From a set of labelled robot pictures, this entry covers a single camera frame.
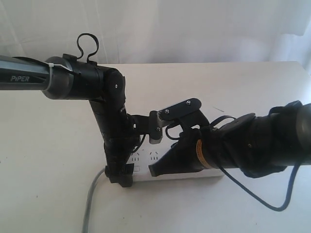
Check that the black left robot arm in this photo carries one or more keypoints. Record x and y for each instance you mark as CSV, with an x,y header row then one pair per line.
x,y
65,78

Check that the white sheer curtain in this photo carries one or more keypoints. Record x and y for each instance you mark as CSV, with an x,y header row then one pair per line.
x,y
159,31

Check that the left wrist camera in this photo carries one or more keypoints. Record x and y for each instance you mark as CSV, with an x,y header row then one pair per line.
x,y
155,131

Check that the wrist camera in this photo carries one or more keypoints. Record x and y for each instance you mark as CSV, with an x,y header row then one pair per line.
x,y
155,131
179,110

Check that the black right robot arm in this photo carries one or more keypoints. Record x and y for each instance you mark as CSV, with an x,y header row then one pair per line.
x,y
257,145

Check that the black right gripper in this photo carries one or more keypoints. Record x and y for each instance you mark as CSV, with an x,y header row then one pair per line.
x,y
187,154

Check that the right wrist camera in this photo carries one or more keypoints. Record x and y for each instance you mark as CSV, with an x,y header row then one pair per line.
x,y
179,110

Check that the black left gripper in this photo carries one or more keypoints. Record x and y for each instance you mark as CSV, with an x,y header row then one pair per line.
x,y
121,134

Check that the white five-outlet power strip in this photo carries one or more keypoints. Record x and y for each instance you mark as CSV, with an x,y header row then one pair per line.
x,y
151,164

